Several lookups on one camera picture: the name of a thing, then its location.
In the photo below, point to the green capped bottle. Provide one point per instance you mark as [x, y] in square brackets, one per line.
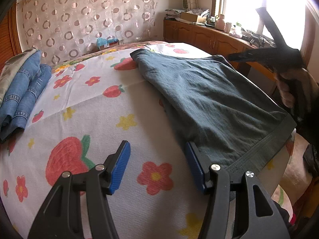
[238, 29]

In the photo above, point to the window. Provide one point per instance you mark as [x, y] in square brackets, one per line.
[249, 2]

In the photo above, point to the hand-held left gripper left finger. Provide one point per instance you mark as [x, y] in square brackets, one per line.
[121, 166]

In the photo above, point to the dark cloth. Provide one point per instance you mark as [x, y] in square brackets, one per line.
[311, 160]

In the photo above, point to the person's right hand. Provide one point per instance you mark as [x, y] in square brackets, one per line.
[284, 93]

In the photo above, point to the strawberry flower printed bedsheet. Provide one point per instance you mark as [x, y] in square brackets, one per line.
[74, 119]

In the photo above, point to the folded blue jeans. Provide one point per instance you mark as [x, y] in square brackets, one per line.
[27, 89]

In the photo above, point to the patterned cloth pile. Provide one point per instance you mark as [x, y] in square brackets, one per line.
[174, 12]

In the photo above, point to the white cup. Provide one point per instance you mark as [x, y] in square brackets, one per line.
[228, 27]

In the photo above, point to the dark green pants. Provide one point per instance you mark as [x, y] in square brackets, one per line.
[211, 99]

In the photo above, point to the floral quilt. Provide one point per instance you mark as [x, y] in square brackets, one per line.
[296, 164]

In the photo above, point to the circle patterned wall cloth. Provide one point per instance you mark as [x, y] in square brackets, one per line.
[74, 17]

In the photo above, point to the grey pants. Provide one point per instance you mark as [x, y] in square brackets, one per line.
[10, 72]

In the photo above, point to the black tool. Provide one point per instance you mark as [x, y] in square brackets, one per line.
[255, 39]

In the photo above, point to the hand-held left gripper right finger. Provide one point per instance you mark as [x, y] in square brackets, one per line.
[195, 169]

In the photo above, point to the cardboard box with blue cloth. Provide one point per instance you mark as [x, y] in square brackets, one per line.
[112, 43]

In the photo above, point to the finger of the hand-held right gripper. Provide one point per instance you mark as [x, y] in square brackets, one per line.
[251, 56]
[270, 27]

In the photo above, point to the wooden cabinet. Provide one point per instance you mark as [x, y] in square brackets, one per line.
[199, 36]

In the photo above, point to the open cardboard box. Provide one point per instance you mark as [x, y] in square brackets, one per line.
[190, 17]

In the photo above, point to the wooden wardrobe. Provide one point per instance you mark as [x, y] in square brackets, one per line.
[10, 37]

